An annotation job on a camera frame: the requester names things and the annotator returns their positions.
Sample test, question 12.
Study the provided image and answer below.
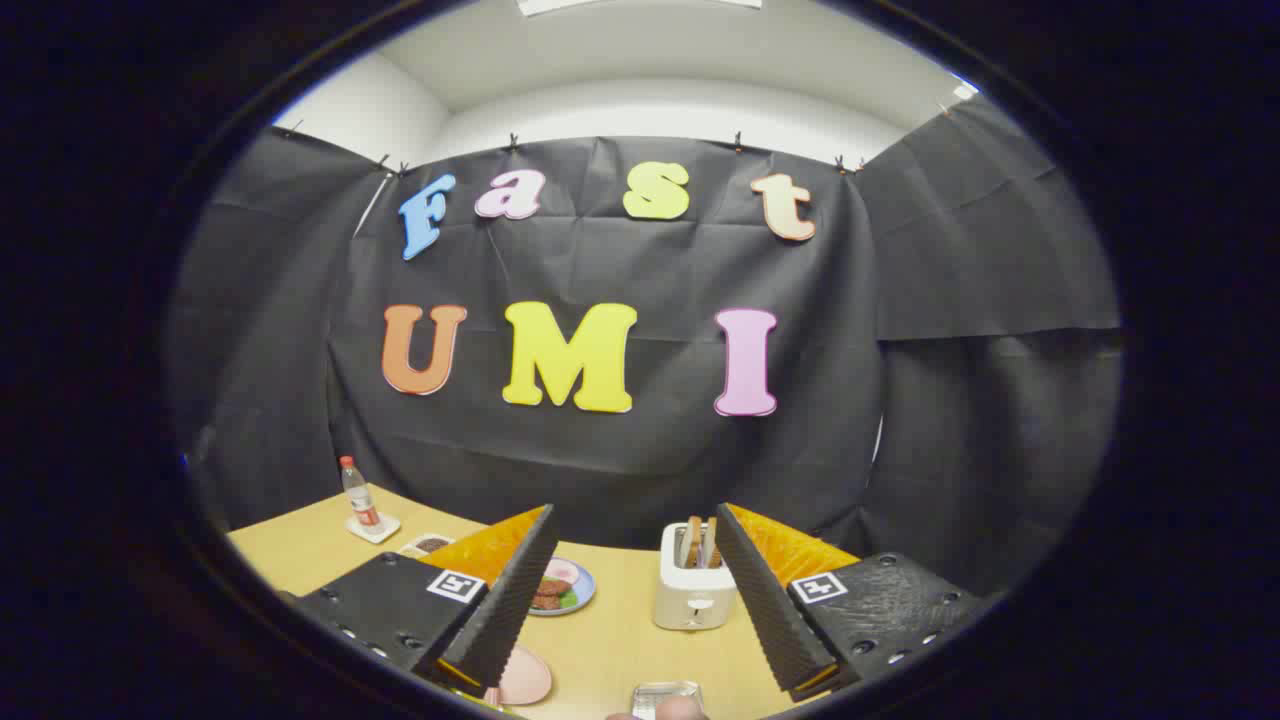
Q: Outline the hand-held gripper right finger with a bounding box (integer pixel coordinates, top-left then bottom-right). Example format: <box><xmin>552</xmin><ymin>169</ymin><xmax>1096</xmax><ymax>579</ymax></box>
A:
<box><xmin>714</xmin><ymin>502</ymin><xmax>991</xmax><ymax>703</ymax></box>

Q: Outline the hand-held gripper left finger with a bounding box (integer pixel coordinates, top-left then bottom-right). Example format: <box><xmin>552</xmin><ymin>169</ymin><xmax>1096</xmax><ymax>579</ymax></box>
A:
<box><xmin>285</xmin><ymin>503</ymin><xmax>561</xmax><ymax>701</ymax></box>

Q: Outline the pink plate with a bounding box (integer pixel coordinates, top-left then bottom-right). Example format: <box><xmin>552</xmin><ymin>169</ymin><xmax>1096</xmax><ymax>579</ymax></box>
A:
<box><xmin>484</xmin><ymin>645</ymin><xmax>553</xmax><ymax>706</ymax></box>

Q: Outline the cream toaster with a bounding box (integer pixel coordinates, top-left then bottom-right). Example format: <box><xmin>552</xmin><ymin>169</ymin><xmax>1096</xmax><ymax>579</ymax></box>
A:
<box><xmin>653</xmin><ymin>522</ymin><xmax>739</xmax><ymax>631</ymax></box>

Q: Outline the blue plate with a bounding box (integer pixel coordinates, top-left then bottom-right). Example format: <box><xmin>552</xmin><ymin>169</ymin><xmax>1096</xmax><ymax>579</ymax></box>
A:
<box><xmin>528</xmin><ymin>556</ymin><xmax>597</xmax><ymax>617</ymax></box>

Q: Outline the clear bottle with red label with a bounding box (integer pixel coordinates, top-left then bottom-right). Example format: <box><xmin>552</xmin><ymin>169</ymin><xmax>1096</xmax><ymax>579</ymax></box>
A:
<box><xmin>339</xmin><ymin>456</ymin><xmax>381</xmax><ymax>529</ymax></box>

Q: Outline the black backdrop cloth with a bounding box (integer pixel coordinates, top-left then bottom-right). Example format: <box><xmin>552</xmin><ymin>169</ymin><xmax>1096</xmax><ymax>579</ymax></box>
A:
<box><xmin>165</xmin><ymin>95</ymin><xmax>1123</xmax><ymax>601</ymax></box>

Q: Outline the metal wire rack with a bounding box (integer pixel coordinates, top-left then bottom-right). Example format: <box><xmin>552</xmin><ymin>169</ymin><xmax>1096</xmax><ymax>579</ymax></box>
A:
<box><xmin>632</xmin><ymin>681</ymin><xmax>705</xmax><ymax>720</ymax></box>

